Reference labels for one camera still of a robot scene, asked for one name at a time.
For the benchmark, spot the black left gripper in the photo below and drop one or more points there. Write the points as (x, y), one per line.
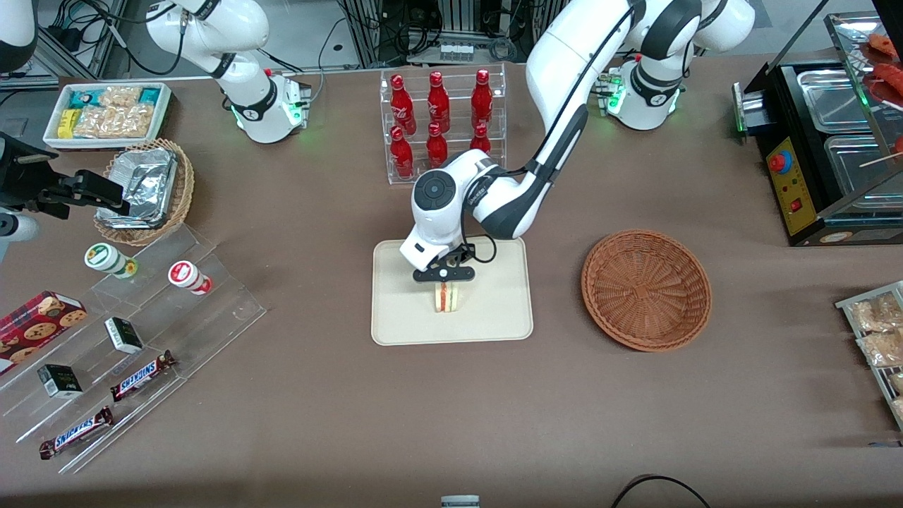
(467, 251)

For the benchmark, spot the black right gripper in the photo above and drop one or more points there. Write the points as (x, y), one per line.
(22, 185)

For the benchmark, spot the triangle sandwich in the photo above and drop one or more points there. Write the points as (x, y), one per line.
(447, 298)

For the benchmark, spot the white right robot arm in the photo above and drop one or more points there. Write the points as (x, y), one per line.
(243, 77)

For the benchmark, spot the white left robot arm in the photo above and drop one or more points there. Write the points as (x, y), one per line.
(564, 63)

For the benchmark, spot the cream plastic tray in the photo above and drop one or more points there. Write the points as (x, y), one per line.
(494, 314)

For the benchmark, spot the wicker basket with foil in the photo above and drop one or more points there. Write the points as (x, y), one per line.
(182, 190)

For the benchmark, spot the round brown wicker basket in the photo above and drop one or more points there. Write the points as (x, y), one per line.
(645, 289)

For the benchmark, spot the metal tray with snacks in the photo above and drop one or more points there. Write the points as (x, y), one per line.
(878, 377)

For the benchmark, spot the white rectangular snack bin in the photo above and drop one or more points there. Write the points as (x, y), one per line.
(56, 144)

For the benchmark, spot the green lid cup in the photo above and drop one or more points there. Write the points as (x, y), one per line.
(106, 258)

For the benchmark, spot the silver foil container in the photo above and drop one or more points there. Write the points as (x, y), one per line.
(144, 183)

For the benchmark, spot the yellow snack packet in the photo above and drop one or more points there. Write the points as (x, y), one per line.
(68, 124)

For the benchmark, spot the large clear cracker bag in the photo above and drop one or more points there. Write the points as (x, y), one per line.
(113, 122)

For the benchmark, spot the teal snack packet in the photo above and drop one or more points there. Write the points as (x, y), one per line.
(81, 99)
(149, 95)

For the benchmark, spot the small clear cracker bag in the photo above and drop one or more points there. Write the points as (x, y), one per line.
(120, 97)

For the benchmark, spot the red cookie box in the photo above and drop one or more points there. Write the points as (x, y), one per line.
(35, 326)

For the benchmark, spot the red lid cup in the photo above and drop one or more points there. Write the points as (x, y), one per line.
(187, 275)

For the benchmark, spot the red cola bottle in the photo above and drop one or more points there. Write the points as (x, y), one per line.
(438, 104)
(480, 140)
(402, 106)
(482, 102)
(402, 156)
(437, 148)

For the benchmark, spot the small black box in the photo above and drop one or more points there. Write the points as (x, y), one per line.
(60, 381)
(123, 335)

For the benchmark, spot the clear acrylic bottle rack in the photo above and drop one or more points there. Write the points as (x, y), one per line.
(384, 141)

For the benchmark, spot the clear acrylic stepped stand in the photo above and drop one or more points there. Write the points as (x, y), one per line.
(211, 310)

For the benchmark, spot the Snickers chocolate bar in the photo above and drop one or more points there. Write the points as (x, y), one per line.
(141, 375)
(76, 432)

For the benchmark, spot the grey device at table edge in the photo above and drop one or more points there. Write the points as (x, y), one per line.
(460, 502)

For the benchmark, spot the white power strip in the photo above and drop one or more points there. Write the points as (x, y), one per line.
(456, 51)

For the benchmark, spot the black hot food display case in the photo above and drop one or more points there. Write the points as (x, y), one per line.
(797, 190)

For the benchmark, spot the steel food pan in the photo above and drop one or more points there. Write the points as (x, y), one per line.
(857, 173)
(832, 102)

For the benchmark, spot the clear snack bag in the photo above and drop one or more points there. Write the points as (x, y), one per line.
(897, 382)
(899, 408)
(878, 314)
(882, 349)

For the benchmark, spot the red fried food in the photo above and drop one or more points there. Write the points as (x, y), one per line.
(890, 74)

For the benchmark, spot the aluminium frame rack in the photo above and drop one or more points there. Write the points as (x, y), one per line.
(395, 28)

